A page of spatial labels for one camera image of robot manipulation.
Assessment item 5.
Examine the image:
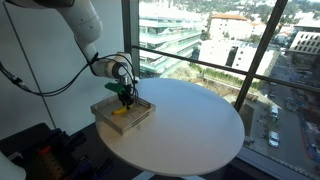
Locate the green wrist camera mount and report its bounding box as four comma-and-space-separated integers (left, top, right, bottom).
104, 81, 126, 94

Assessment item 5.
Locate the white table base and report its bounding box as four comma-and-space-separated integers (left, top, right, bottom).
131, 170, 208, 180

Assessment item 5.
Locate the square wooden slotted tray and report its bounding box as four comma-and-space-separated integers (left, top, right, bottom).
89, 94, 157, 136

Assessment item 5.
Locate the dark window handrail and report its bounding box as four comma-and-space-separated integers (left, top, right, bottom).
131, 44, 320, 94

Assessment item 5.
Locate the black clamp with red tip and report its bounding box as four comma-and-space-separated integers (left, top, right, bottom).
31, 128, 88, 180

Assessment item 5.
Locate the window frame mullion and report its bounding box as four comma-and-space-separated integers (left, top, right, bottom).
233, 0, 289, 113

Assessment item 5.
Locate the thin black wall cable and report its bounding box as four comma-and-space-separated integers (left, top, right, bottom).
1, 0, 58, 129

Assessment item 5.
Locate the white rounded object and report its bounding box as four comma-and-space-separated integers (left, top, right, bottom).
0, 150, 27, 180

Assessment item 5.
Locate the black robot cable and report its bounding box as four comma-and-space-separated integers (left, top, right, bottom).
0, 53, 139, 104

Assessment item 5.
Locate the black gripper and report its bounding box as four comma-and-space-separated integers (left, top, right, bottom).
118, 76, 137, 111

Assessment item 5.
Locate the yellow banana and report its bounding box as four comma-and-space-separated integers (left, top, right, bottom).
111, 105, 132, 117

